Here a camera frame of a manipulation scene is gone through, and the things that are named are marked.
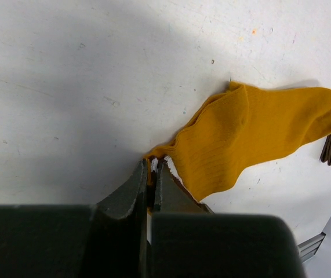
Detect aluminium rail frame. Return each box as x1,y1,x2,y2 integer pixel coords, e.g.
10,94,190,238
298,232,326,263

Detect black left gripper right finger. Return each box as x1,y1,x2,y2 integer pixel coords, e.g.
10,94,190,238
151,160,305,277

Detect yellow sock with brown cuff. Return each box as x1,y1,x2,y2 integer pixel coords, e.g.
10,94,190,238
146,82,331,202

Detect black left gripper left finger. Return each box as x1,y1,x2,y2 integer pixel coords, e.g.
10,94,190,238
0,161,147,277

